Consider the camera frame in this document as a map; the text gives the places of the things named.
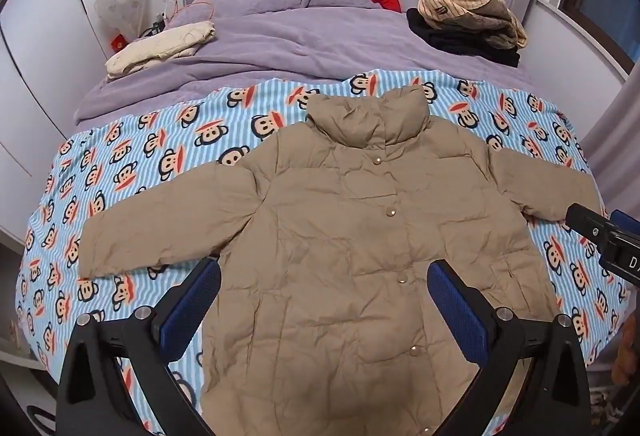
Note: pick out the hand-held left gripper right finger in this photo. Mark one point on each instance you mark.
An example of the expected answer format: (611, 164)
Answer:
(457, 311)

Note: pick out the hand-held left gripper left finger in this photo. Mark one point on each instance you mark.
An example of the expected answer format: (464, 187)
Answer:
(192, 311)

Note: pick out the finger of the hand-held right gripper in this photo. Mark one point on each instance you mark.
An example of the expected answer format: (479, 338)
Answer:
(627, 223)
(587, 221)

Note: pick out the tan puffer jacket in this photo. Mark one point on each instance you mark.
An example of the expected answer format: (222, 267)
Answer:
(340, 236)

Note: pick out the orange brown blurry object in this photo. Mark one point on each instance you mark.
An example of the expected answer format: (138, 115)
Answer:
(631, 351)

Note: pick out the monkey printed striped blanket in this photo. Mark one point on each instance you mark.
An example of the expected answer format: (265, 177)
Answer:
(125, 176)

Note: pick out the black garment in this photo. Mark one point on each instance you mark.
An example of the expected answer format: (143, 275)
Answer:
(450, 40)

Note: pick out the cream folded garment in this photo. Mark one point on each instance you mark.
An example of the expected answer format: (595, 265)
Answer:
(160, 48)

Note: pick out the red envelope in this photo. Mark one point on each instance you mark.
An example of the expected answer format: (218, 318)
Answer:
(118, 43)

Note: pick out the white wardrobe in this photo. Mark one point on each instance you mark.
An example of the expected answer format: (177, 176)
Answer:
(50, 65)

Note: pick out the purple duvet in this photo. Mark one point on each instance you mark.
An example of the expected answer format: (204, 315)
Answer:
(300, 45)

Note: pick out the small dark bedside gadget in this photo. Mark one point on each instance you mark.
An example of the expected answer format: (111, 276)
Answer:
(159, 23)

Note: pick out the covered standing fan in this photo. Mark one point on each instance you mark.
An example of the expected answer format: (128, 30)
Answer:
(120, 3)

